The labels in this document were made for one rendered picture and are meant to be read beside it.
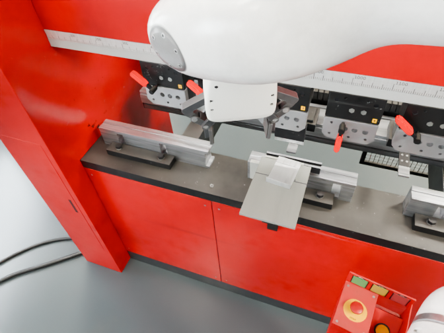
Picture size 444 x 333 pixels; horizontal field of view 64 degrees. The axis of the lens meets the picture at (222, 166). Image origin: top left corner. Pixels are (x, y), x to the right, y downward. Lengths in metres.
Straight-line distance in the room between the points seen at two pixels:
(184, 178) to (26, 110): 0.60
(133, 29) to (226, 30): 0.89
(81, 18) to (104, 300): 1.52
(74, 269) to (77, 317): 0.30
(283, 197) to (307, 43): 0.93
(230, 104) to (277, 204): 0.71
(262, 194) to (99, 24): 0.74
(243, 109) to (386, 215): 0.96
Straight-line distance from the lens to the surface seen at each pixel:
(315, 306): 1.91
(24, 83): 1.35
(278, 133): 1.20
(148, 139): 1.46
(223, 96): 0.47
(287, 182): 1.21
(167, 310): 2.10
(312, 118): 1.41
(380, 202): 1.40
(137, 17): 1.13
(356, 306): 1.25
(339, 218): 1.31
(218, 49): 0.28
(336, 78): 1.01
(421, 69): 0.99
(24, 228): 2.71
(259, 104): 0.49
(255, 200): 1.16
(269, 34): 0.27
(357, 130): 1.11
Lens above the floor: 1.93
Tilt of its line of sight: 48 degrees down
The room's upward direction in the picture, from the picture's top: 5 degrees counter-clockwise
